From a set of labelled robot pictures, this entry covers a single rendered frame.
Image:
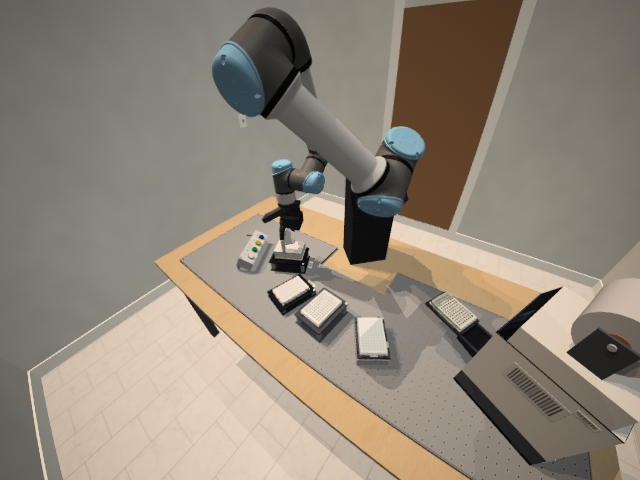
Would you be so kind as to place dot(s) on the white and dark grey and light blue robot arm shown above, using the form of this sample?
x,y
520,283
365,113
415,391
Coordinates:
x,y
258,65

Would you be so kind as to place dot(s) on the beige control panel with coloured buttons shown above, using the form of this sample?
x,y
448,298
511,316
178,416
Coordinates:
x,y
250,253

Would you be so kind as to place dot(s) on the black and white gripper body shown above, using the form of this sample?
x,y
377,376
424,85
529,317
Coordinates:
x,y
293,216

